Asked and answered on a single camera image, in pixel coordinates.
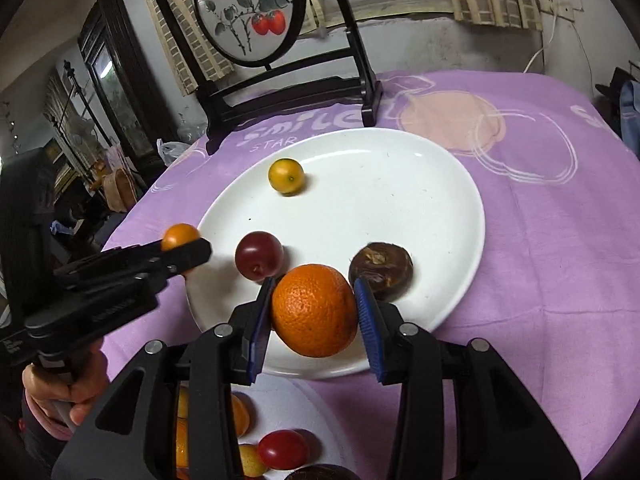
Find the yellow kumquat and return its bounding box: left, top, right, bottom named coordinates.
left=268, top=158, right=306, bottom=196
left=238, top=443, right=269, bottom=479

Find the white plastic bag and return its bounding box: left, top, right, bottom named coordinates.
left=156, top=138, right=194, bottom=165

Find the blue cloth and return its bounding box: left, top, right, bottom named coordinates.
left=618, top=80, right=640, bottom=157

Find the white wall socket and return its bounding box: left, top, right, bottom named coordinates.
left=535, top=0, right=584, bottom=17

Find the white electric fan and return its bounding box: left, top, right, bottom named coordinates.
left=65, top=124, right=92, bottom=162

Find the person's left forearm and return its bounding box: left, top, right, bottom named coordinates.
left=0, top=395, right=76, bottom=480

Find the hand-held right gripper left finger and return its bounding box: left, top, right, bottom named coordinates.
left=50, top=276, right=278, bottom=480

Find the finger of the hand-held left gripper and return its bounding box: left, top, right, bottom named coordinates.
left=55, top=242, right=162, bottom=279
left=65, top=238, right=213, bottom=302

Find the purple printed tablecloth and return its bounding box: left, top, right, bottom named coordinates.
left=100, top=70, right=640, bottom=480

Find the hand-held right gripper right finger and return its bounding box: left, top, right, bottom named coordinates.
left=353, top=278, right=583, bottom=480

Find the orange mandarin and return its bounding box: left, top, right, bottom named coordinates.
left=174, top=418, right=190, bottom=469
left=230, top=393, right=251, bottom=438
left=271, top=263, right=359, bottom=358

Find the white round plate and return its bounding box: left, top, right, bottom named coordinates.
left=186, top=127, right=487, bottom=380

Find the dark wooden cabinet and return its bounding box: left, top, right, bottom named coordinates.
left=77, top=0, right=169, bottom=172

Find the brown wicker basket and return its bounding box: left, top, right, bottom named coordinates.
left=102, top=168, right=139, bottom=214

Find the person's left hand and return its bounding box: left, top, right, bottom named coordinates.
left=22, top=339, right=109, bottom=427

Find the black framed round painting screen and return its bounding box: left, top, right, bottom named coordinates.
left=151, top=0, right=385, bottom=137

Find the dark red cherry tomato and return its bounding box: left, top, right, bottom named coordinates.
left=235, top=231, right=285, bottom=282

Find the white cable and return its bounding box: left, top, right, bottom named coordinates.
left=522, top=10, right=559, bottom=74

